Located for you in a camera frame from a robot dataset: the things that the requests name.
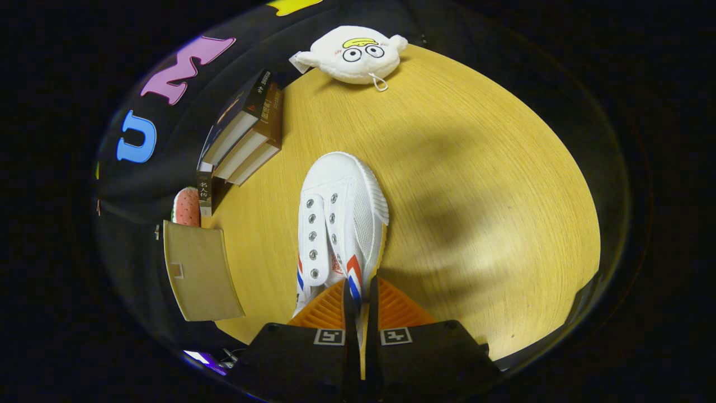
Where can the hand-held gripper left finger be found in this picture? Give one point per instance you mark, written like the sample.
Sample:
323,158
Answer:
349,336

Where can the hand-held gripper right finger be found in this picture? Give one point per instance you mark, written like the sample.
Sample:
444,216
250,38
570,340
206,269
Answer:
373,336

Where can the white striped canvas shoe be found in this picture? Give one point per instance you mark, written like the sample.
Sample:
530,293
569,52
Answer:
341,196

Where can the beige fabric storage box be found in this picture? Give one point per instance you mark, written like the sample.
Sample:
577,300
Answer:
198,280

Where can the brown cover book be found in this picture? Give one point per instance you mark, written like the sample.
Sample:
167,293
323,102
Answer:
258,159
251,143

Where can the grey and white paperback book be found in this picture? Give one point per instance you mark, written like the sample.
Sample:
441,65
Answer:
205,193

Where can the watermelon slice plush toy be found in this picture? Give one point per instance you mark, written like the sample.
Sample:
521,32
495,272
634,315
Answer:
187,208

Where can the black cover book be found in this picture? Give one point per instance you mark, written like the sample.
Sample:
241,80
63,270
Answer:
232,120

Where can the white cartoon face plush toy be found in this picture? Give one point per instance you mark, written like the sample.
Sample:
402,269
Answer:
349,59

